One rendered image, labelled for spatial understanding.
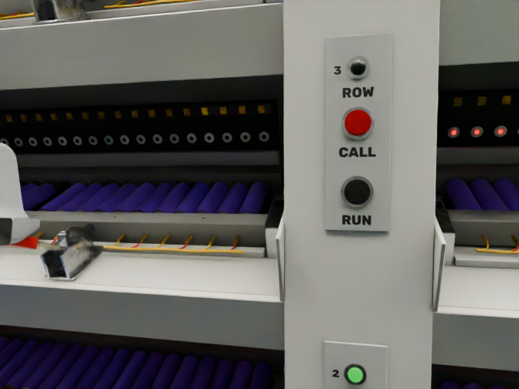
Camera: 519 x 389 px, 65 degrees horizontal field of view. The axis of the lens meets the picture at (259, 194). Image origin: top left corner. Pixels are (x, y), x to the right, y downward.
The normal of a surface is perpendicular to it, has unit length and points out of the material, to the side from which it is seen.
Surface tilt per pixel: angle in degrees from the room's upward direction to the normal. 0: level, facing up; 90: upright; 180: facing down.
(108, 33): 111
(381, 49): 90
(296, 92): 90
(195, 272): 21
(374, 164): 90
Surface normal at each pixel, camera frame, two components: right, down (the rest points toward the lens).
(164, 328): -0.20, 0.43
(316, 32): -0.22, 0.07
